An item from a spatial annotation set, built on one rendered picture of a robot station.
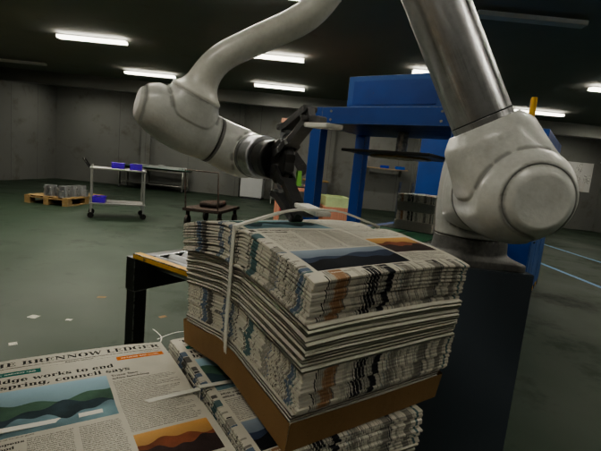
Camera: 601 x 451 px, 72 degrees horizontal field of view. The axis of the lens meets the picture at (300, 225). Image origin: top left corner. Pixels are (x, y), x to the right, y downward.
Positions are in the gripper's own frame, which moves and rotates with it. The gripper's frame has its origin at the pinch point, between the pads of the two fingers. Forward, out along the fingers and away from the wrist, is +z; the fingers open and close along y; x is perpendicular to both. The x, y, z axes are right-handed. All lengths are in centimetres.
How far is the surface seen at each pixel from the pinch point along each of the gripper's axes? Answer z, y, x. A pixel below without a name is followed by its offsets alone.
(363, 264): 17.8, 10.1, 5.4
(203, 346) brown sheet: -6.1, 31.2, 15.5
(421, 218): -143, 35, -195
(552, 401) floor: -41, 119, -210
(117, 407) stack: 1.3, 34.0, 29.7
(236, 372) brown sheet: 5.7, 29.5, 14.9
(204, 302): -8.7, 24.5, 14.9
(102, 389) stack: -3.9, 34.2, 30.9
